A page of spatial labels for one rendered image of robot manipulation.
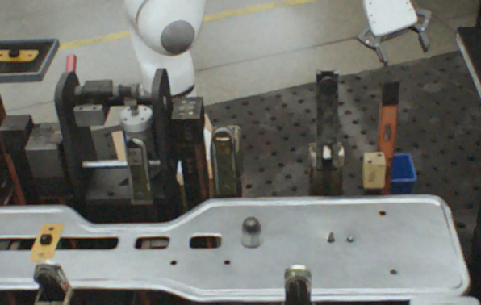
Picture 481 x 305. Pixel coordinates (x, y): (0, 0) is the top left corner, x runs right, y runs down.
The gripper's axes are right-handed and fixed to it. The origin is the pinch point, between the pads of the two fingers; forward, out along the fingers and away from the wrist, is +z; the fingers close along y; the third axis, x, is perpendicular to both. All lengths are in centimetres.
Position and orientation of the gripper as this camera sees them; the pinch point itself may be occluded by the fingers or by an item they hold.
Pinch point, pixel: (404, 53)
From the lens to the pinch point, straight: 156.9
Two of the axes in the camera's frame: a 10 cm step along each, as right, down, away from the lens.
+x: -1.6, -2.1, -9.7
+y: -9.4, 3.2, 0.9
